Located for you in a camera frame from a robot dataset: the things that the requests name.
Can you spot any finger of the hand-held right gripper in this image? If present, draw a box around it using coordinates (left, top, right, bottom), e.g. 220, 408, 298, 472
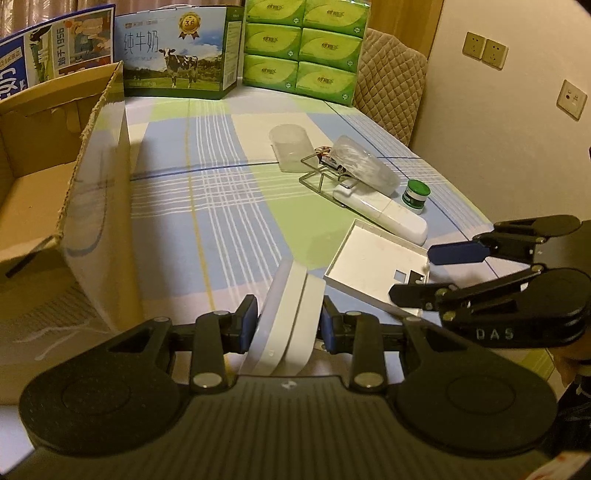
427, 215, 583, 266
389, 265, 551, 324

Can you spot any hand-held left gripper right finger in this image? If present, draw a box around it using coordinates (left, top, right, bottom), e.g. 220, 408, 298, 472
321, 295, 467, 394

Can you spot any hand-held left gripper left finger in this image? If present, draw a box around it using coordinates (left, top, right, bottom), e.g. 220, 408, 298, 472
104, 294, 258, 394

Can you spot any white charger block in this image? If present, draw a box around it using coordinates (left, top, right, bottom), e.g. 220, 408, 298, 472
238, 258, 326, 377

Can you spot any white square panel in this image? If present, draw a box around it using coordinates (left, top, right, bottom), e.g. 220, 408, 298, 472
323, 218, 432, 319

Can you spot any green lid small jar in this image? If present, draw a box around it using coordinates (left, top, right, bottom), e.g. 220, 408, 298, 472
401, 179, 431, 214

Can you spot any white rectangular device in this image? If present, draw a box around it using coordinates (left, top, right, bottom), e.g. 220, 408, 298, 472
333, 184, 428, 245

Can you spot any clear dental floss box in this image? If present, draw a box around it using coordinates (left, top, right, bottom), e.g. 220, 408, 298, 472
330, 135, 400, 197

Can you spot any cardboard box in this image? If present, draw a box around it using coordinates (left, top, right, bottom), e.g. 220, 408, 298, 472
0, 60, 145, 407

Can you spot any small toy car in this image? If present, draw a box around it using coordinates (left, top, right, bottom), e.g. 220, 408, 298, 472
314, 145, 345, 172

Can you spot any clear plastic cup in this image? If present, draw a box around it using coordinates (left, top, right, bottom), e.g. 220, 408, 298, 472
269, 124, 324, 174

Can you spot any quilted beige chair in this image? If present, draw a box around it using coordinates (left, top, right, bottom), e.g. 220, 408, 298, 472
353, 28, 429, 148

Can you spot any wooden door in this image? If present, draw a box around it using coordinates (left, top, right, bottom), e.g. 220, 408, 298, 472
370, 0, 446, 58

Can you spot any pack of green tissue packets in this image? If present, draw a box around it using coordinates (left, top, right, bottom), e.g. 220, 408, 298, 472
241, 0, 372, 108

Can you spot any cow print milk carton box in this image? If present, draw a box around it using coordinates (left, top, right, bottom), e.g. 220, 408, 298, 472
114, 4, 245, 101

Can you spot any blue milk carton box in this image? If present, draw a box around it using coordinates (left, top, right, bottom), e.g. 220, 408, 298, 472
0, 4, 116, 102

